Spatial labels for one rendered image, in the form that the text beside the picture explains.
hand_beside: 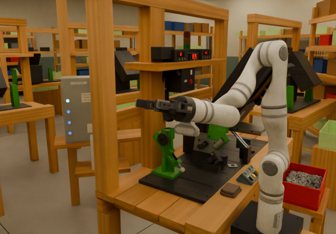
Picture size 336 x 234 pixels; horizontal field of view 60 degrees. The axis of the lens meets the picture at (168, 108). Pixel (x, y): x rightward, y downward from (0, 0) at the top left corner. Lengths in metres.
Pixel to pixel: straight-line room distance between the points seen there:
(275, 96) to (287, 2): 10.24
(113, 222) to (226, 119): 1.00
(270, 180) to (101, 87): 0.85
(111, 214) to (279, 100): 1.04
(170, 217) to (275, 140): 0.58
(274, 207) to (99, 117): 0.88
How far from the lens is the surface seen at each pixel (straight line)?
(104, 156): 1.52
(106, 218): 1.68
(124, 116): 1.69
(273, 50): 1.09
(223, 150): 2.15
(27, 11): 11.94
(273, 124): 1.14
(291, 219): 1.44
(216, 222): 1.34
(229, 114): 0.92
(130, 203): 1.51
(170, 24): 7.33
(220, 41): 2.59
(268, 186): 1.21
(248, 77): 1.03
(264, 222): 1.29
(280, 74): 1.11
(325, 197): 1.93
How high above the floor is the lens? 1.63
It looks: 12 degrees down
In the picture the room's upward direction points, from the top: straight up
